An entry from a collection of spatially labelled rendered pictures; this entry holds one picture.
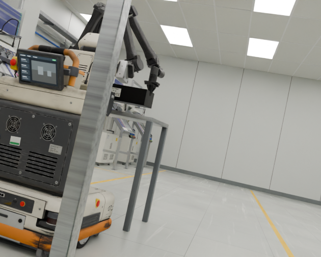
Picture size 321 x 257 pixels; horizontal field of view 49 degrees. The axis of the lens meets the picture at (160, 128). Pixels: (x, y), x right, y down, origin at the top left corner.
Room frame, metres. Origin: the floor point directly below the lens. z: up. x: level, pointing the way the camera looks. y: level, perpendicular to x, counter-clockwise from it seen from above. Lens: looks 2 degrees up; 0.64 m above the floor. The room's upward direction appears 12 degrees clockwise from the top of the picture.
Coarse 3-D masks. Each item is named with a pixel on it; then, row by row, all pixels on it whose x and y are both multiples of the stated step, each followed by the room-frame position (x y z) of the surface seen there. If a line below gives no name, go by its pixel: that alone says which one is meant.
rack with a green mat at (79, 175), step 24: (120, 0) 0.53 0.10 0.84; (120, 24) 0.53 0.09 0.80; (96, 48) 0.53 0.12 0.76; (120, 48) 0.55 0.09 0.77; (96, 72) 0.53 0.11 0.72; (96, 96) 0.53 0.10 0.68; (96, 120) 0.53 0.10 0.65; (96, 144) 0.54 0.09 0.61; (72, 168) 0.53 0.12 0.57; (72, 192) 0.53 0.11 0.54; (72, 216) 0.53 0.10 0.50; (72, 240) 0.53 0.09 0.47
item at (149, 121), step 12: (132, 120) 2.84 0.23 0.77; (144, 120) 2.47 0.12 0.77; (156, 120) 2.52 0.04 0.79; (144, 132) 2.43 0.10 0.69; (144, 144) 2.43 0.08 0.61; (144, 156) 2.43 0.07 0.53; (156, 156) 2.82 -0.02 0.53; (156, 168) 2.82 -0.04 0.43; (156, 180) 2.85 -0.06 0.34; (132, 192) 2.43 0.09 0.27; (132, 204) 2.42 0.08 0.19; (132, 216) 2.46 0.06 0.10; (144, 216) 2.82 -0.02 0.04
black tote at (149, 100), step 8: (112, 88) 2.46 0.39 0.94; (120, 88) 2.44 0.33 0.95; (128, 88) 2.43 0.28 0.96; (136, 88) 2.41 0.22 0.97; (120, 96) 2.44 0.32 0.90; (128, 96) 2.42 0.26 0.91; (136, 96) 2.41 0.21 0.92; (144, 96) 2.39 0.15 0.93; (152, 96) 2.52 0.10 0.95; (128, 104) 2.59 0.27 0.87; (136, 104) 2.43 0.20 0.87; (144, 104) 2.40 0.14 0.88
